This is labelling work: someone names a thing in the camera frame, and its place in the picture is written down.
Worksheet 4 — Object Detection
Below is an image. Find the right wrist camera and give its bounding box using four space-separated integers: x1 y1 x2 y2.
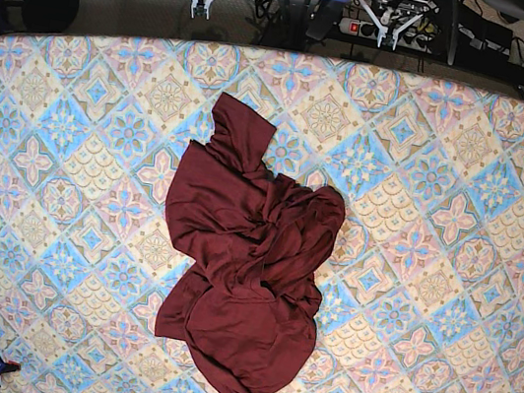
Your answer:
190 0 211 20

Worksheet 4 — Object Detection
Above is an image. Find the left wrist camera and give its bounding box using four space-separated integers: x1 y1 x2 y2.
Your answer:
376 27 399 50

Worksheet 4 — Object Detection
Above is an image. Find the black round stool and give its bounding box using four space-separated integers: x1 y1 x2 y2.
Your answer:
21 0 80 33

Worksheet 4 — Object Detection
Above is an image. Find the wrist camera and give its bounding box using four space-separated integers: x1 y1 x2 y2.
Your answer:
190 0 211 20
376 27 399 50

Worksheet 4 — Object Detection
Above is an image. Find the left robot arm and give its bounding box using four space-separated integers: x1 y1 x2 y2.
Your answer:
354 0 462 36

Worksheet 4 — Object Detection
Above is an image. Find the white power strip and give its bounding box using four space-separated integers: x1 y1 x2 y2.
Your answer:
337 15 437 54

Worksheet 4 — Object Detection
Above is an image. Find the patterned tablecloth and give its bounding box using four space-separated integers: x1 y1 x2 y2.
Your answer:
0 35 524 393

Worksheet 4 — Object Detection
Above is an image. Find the maroon t-shirt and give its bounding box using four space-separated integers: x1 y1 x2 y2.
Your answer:
155 94 346 393

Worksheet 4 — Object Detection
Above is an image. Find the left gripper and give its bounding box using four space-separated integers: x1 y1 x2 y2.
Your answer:
355 0 435 30

